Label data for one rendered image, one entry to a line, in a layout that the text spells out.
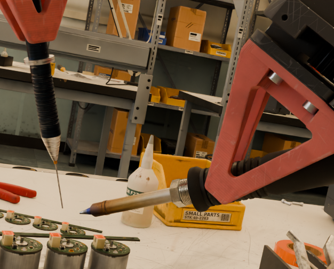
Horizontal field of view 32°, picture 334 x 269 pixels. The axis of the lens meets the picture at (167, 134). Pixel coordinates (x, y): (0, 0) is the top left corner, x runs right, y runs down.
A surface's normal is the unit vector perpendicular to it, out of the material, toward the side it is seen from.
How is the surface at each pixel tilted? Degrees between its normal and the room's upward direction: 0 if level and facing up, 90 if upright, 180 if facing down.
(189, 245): 0
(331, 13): 90
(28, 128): 90
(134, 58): 90
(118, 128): 90
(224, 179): 99
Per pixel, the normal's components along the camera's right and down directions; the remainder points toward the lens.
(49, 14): 0.58, 0.39
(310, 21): -0.35, 0.06
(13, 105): 0.27, 0.18
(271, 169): -0.52, 0.29
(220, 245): 0.18, -0.97
